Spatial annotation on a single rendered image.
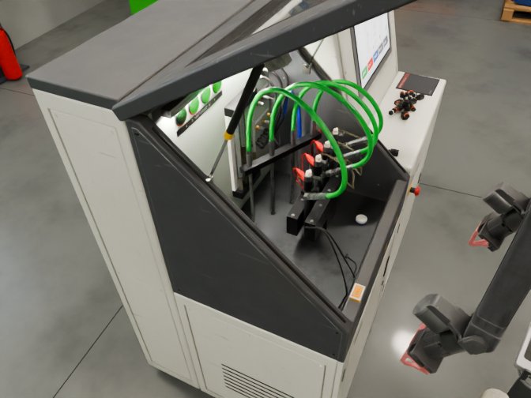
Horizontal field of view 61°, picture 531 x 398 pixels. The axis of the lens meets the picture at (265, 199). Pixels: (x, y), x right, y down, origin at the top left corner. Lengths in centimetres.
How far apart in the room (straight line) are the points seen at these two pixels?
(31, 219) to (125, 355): 123
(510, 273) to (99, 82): 92
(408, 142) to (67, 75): 120
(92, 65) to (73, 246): 183
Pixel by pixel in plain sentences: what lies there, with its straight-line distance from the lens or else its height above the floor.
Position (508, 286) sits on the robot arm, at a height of 138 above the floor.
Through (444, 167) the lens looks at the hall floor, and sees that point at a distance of 337.
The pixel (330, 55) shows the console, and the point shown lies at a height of 134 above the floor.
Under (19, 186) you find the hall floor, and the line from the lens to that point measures 352.
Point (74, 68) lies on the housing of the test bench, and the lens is 123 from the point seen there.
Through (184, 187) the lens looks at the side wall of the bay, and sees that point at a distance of 109.
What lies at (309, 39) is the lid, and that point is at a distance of 71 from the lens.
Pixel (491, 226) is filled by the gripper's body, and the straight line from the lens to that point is 136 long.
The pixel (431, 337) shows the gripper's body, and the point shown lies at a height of 112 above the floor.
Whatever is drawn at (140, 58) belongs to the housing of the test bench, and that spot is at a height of 150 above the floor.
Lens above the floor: 200
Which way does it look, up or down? 43 degrees down
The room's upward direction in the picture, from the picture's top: 2 degrees counter-clockwise
